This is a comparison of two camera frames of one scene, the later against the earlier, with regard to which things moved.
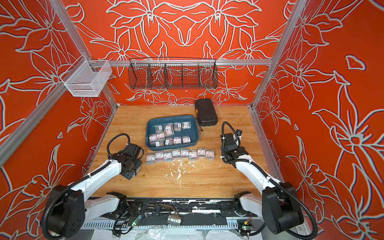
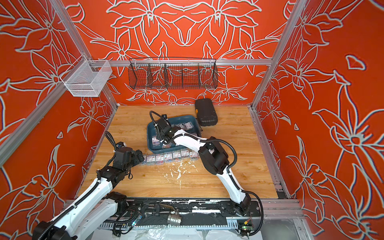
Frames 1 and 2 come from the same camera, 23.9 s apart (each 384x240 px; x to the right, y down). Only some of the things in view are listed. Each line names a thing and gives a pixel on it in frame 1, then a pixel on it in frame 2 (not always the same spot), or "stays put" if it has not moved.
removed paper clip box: (184, 154) to (193, 155)
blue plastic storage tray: (171, 132) stays put
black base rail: (209, 212) stays put
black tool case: (207, 115) stays put
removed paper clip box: (159, 156) to (168, 157)
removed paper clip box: (150, 158) to (159, 159)
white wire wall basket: (87, 78) stays put
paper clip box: (187, 125) stays put
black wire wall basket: (172, 73) stays put
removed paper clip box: (176, 154) to (185, 154)
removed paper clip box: (167, 155) to (177, 156)
